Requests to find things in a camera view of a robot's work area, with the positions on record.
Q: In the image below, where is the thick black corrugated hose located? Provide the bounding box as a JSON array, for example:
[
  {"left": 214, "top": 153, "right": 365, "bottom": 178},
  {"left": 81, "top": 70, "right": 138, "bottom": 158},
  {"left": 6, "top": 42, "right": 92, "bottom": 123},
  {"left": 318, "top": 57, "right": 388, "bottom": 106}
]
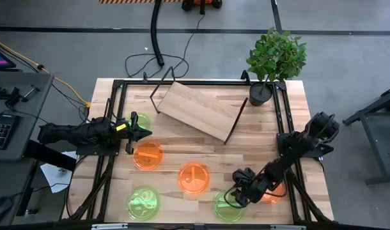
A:
[{"left": 150, "top": 0, "right": 166, "bottom": 67}]

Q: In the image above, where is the translucent orange plastic plate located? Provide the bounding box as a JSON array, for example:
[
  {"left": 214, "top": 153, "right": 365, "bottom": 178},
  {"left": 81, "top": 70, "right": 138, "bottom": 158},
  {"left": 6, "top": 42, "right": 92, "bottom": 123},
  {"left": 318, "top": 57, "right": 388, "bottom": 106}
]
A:
[
  {"left": 260, "top": 181, "right": 287, "bottom": 204},
  {"left": 132, "top": 141, "right": 164, "bottom": 171},
  {"left": 177, "top": 161, "right": 211, "bottom": 195}
]

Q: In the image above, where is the yellow cable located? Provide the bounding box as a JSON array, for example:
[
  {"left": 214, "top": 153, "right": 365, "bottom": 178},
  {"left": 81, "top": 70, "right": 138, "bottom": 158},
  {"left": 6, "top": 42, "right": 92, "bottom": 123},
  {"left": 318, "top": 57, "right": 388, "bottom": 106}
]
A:
[{"left": 0, "top": 36, "right": 91, "bottom": 108}]

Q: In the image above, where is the green leafy plant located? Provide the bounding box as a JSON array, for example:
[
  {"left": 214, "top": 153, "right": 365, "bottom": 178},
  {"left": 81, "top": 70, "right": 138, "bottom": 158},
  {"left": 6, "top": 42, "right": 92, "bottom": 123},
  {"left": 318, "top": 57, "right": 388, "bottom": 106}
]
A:
[{"left": 246, "top": 27, "right": 308, "bottom": 82}]

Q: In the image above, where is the white paper sheet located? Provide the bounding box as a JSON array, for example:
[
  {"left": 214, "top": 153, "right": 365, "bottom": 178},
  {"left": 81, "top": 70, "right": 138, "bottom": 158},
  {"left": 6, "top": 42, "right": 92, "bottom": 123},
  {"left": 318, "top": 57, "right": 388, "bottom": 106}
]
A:
[{"left": 40, "top": 151, "right": 77, "bottom": 194}]

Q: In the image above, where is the black clamp tool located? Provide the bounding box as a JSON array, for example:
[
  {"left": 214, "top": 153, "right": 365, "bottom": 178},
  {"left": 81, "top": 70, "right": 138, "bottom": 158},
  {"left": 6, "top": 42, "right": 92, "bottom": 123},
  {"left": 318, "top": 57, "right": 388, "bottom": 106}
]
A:
[{"left": 0, "top": 84, "right": 42, "bottom": 108}]

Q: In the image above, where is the black aluminium table frame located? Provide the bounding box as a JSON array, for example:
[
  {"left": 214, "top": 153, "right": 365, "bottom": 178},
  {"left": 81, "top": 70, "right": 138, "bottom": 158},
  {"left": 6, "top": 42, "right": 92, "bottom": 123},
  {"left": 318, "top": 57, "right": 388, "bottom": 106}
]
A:
[{"left": 59, "top": 70, "right": 335, "bottom": 224}]

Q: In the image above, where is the orange and black wheeled machine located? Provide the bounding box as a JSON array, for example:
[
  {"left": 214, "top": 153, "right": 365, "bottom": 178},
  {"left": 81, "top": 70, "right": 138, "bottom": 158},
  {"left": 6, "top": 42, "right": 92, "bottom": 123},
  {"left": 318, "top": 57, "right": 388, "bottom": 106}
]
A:
[{"left": 181, "top": 0, "right": 223, "bottom": 15}]

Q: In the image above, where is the dark grey plant pot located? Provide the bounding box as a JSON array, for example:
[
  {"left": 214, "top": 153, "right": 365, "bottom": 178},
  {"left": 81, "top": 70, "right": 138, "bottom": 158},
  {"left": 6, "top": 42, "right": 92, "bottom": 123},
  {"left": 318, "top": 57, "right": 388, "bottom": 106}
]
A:
[{"left": 248, "top": 82, "right": 274, "bottom": 107}]

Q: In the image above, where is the wooden shelf with black legs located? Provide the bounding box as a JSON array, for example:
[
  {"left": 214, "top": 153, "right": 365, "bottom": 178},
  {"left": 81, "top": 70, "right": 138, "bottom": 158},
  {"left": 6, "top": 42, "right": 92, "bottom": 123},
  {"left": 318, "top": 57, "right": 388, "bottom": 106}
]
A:
[{"left": 149, "top": 66, "right": 249, "bottom": 146}]

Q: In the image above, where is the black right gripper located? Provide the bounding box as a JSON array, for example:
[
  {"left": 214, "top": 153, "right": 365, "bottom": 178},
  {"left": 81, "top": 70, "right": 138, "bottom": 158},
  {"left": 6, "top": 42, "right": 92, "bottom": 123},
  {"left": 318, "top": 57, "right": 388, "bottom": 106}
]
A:
[{"left": 231, "top": 168, "right": 272, "bottom": 208}]

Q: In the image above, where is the grey side desk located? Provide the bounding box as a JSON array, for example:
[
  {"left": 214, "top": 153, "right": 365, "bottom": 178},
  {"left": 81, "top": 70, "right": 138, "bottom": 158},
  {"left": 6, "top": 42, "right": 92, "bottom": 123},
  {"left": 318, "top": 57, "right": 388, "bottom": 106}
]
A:
[{"left": 0, "top": 72, "right": 54, "bottom": 160}]

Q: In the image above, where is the thin black floor cable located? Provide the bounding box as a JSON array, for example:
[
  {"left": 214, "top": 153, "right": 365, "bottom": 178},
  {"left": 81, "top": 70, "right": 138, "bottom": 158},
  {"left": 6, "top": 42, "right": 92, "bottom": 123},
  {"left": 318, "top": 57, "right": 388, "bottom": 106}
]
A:
[{"left": 124, "top": 14, "right": 206, "bottom": 79}]

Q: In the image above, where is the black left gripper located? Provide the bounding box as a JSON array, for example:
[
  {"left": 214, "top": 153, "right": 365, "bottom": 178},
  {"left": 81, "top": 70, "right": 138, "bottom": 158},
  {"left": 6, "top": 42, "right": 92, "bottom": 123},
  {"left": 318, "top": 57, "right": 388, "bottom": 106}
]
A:
[{"left": 113, "top": 111, "right": 153, "bottom": 155}]

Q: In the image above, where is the translucent green plastic plate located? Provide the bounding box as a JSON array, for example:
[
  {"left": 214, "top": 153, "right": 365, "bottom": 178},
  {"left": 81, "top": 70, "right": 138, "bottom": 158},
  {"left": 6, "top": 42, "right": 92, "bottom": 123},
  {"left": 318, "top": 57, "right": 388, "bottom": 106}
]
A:
[
  {"left": 127, "top": 187, "right": 160, "bottom": 222},
  {"left": 212, "top": 188, "right": 246, "bottom": 223},
  {"left": 128, "top": 112, "right": 152, "bottom": 131}
]

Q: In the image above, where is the black backlit keyboard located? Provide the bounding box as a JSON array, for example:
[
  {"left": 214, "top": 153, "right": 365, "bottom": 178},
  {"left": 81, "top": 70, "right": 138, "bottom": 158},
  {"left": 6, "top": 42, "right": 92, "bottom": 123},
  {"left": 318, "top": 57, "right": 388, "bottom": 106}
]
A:
[{"left": 0, "top": 112, "right": 20, "bottom": 150}]

